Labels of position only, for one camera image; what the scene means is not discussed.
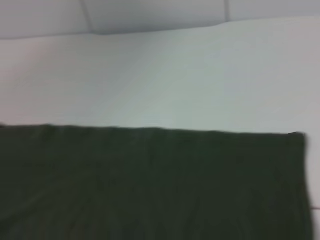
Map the dark green FREE t-shirt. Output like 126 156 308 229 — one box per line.
0 123 314 240

